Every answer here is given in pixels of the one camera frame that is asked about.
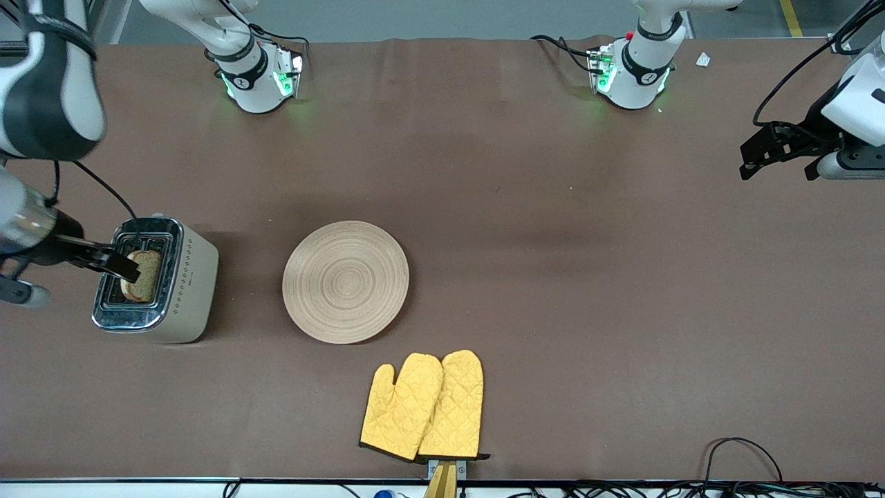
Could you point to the round wooden plate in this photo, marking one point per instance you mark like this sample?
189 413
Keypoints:
346 282

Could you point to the beige chrome two-slot toaster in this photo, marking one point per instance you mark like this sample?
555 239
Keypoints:
187 283

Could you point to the small blue object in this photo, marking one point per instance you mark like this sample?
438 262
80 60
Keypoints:
384 494

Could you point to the aluminium frame post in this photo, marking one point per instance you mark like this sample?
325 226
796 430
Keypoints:
840 45

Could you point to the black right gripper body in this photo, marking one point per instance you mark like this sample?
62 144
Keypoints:
57 243

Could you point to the small metal bracket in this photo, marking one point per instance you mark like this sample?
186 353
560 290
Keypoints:
462 469

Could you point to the yellow quilted oven mitt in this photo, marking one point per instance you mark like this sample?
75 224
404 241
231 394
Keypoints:
456 408
401 408

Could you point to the small white paper scrap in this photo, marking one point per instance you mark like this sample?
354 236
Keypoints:
703 59

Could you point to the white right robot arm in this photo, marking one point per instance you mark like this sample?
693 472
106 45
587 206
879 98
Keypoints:
256 90

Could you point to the brown bread slice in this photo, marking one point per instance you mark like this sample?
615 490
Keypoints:
145 277

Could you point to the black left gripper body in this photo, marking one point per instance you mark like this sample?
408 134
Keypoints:
814 131

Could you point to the brown table cover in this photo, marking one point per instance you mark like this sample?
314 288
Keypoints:
553 277

